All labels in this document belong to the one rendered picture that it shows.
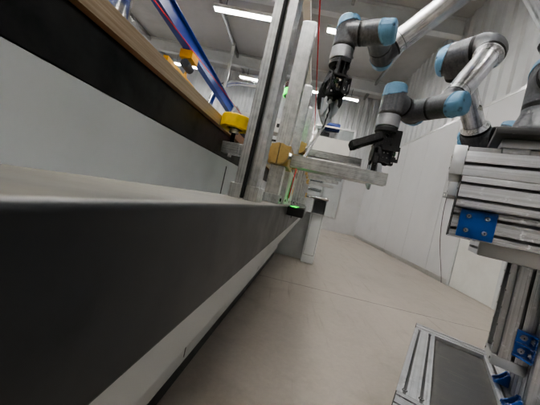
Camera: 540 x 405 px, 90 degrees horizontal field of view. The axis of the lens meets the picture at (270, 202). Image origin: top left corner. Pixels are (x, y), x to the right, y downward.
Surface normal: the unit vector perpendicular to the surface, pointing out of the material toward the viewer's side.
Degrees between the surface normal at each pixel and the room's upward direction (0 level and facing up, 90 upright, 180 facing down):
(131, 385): 90
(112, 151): 90
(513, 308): 90
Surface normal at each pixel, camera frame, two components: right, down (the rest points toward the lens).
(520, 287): -0.54, -0.11
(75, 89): 0.96, 0.22
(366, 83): -0.06, 0.00
